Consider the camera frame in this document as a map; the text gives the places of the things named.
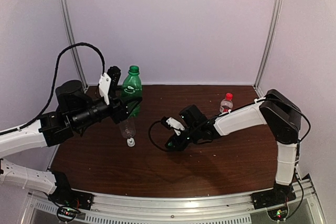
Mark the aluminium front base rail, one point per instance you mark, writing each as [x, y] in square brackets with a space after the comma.
[234, 208]

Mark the green plastic bottle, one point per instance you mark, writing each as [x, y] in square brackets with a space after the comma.
[132, 85]

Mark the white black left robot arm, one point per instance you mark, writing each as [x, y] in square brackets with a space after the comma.
[75, 113]

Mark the left aluminium frame post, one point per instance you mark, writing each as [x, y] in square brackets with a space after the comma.
[71, 40]

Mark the clear plastic bottle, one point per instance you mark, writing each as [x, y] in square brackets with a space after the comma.
[127, 128]

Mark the aluminium corner post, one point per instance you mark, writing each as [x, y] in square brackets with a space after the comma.
[276, 10]

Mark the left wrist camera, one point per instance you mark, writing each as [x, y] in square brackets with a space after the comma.
[108, 84]

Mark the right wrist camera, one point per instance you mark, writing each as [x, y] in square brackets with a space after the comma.
[171, 123]

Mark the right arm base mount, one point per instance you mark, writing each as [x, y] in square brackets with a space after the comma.
[276, 200]

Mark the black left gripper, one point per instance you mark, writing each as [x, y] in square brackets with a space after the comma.
[119, 110]

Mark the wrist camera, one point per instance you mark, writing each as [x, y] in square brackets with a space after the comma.
[171, 123]
[108, 84]

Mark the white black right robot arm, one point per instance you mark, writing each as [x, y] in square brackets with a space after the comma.
[242, 161]

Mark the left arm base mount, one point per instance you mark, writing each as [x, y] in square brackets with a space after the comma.
[68, 201]

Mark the white flip bottle cap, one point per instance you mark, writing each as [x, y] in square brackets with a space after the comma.
[131, 142]

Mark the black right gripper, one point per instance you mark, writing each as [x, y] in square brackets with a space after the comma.
[179, 145]

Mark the clear bottle red cap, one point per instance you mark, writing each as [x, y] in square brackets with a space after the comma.
[226, 104]

